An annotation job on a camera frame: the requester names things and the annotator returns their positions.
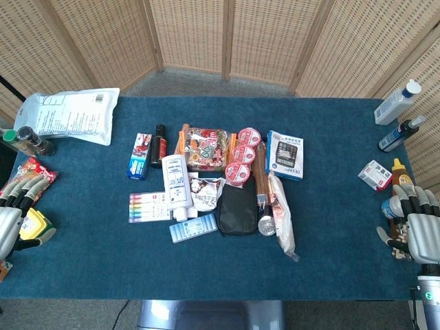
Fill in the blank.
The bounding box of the light blue battery pack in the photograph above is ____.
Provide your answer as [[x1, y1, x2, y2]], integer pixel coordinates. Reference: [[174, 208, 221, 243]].
[[168, 212, 219, 245]]

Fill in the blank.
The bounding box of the black floor cable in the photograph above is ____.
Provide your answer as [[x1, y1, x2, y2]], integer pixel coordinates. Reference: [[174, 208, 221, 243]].
[[112, 300, 132, 330]]

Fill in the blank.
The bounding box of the amber honey bottle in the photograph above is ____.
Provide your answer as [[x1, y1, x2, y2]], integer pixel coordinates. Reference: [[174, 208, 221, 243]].
[[390, 157, 414, 188]]

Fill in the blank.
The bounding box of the white bottle blue cap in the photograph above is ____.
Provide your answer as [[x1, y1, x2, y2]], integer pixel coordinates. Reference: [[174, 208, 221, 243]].
[[373, 78, 422, 126]]

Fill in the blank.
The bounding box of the red snack bag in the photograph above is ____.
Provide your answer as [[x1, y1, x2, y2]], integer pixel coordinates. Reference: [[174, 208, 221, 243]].
[[0, 156, 60, 208]]

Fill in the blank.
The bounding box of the woven bamboo folding screen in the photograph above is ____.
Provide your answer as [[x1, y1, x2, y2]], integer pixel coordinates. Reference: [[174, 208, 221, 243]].
[[0, 0, 440, 188]]

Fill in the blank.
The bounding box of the dark blue spray bottle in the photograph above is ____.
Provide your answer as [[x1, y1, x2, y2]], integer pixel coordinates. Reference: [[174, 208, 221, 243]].
[[377, 115, 427, 153]]

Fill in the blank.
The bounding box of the small blue label bottle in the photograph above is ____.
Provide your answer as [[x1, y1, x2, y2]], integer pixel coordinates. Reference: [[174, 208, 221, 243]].
[[381, 195, 405, 220]]

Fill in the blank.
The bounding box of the blue table cloth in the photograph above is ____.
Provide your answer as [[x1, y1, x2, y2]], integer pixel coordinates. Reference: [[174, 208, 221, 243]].
[[0, 96, 428, 302]]

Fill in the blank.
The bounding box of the nuts snack package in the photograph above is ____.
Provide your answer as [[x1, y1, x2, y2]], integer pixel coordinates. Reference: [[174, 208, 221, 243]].
[[388, 219, 414, 261]]

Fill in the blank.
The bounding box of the green lid spice bottle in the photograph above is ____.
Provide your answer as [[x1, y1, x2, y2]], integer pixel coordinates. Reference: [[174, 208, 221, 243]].
[[1, 129, 21, 152]]

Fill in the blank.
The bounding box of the black pole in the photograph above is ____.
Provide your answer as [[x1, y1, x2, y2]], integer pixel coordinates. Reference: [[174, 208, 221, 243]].
[[0, 74, 28, 101]]

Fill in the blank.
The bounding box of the white plastic bottle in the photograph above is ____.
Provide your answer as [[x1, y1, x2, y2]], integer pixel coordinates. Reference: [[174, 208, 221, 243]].
[[161, 154, 194, 222]]

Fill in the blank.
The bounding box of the orange package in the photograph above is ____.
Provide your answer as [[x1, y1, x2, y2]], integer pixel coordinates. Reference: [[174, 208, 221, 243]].
[[0, 258, 14, 283]]

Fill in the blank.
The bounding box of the colourful mixed snack bag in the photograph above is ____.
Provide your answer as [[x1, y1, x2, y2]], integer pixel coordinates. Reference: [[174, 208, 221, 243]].
[[174, 123, 239, 173]]

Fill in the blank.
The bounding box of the black zipper pouch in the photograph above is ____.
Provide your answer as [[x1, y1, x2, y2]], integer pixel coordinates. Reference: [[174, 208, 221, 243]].
[[217, 183, 259, 237]]

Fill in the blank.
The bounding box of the highlighter pen pack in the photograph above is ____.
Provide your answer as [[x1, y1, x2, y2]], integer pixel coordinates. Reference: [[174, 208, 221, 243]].
[[128, 191, 172, 224]]

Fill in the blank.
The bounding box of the white red carton box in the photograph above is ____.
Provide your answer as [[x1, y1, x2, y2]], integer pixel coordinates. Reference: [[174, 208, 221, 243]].
[[357, 159, 393, 192]]

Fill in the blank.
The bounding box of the white milk snack bag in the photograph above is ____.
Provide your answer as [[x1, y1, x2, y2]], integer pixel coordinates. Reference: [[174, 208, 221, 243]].
[[188, 176, 226, 212]]

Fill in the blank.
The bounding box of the yellow lid container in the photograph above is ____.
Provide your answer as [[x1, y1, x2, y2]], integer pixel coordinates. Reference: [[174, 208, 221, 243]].
[[19, 207, 56, 242]]

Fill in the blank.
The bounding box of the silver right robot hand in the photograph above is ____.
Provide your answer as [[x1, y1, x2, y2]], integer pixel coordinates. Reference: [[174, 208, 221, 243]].
[[376, 184, 440, 265]]

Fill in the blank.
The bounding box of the dark sauce bottle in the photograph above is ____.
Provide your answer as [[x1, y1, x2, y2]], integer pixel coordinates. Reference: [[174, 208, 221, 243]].
[[149, 123, 168, 170]]

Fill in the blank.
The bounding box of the blue red toothpaste box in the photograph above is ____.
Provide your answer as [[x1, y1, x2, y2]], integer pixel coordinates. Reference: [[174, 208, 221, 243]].
[[126, 132, 153, 181]]

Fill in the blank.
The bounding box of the clear jar of clips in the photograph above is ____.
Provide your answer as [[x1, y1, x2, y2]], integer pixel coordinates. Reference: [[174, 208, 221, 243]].
[[257, 214, 277, 237]]

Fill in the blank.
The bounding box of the long brown wrapped package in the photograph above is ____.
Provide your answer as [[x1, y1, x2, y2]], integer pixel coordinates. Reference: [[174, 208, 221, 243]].
[[251, 142, 276, 217]]

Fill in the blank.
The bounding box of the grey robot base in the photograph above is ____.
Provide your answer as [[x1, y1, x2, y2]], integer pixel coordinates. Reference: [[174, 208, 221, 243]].
[[137, 299, 287, 330]]

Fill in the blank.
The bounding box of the blue white calculator box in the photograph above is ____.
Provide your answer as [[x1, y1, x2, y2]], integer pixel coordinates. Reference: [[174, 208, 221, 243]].
[[264, 130, 305, 181]]

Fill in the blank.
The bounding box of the large white printed bag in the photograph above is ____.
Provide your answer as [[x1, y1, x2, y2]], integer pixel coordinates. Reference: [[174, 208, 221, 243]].
[[13, 88, 121, 147]]

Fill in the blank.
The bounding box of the dark pepper grinder bottle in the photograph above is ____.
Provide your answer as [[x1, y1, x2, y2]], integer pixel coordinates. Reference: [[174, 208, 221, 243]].
[[16, 126, 56, 157]]

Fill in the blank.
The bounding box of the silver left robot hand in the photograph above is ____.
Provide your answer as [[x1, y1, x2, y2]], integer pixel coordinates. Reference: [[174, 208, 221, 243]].
[[0, 173, 58, 261]]

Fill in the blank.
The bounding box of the red white yogurt cup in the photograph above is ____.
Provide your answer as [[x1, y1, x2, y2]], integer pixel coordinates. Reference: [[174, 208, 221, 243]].
[[237, 126, 263, 147], [232, 145, 256, 165], [224, 162, 252, 186]]

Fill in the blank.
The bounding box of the clear package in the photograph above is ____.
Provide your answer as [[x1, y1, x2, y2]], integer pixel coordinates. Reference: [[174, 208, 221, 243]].
[[267, 170, 300, 263]]

